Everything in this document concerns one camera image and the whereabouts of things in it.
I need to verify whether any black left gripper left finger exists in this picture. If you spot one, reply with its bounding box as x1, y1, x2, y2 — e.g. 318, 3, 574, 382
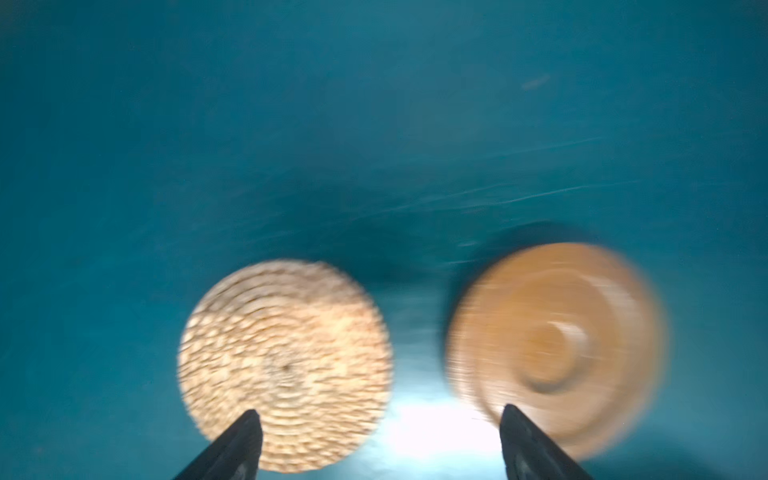
174, 409, 263, 480

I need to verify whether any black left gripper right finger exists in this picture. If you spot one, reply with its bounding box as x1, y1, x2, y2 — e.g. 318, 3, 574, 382
499, 404, 593, 480

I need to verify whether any brown wooden round coaster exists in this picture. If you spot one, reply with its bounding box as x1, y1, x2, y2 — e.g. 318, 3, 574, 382
445, 242, 666, 460

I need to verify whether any woven rattan round coaster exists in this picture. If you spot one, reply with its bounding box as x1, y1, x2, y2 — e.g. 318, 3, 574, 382
177, 259, 393, 474

